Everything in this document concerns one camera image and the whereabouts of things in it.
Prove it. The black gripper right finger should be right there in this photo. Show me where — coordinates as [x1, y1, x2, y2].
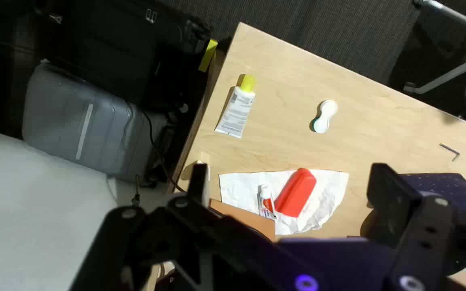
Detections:
[366, 162, 466, 291]

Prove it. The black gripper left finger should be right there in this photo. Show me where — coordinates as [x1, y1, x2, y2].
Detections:
[70, 160, 321, 291]

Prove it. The orange plastic case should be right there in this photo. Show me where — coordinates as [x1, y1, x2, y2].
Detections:
[274, 167, 318, 220]

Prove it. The black hex key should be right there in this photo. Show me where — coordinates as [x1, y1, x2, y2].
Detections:
[439, 142, 462, 163]

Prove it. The white crumpled cloth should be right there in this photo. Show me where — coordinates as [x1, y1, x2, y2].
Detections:
[219, 168, 352, 238]

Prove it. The gray plastic container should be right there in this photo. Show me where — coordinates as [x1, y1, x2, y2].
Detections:
[22, 62, 174, 183]

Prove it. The white tube with yellow cap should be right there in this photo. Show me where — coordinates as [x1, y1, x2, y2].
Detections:
[214, 73, 258, 141]

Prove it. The white contact lens case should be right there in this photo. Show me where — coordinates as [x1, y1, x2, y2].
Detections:
[311, 99, 340, 136]

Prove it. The yellow tag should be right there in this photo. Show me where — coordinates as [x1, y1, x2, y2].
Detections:
[198, 37, 221, 73]

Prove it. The black box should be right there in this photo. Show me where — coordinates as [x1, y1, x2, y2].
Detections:
[0, 0, 214, 136]

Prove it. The black desk cable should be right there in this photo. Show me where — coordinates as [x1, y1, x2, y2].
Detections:
[141, 110, 190, 196]

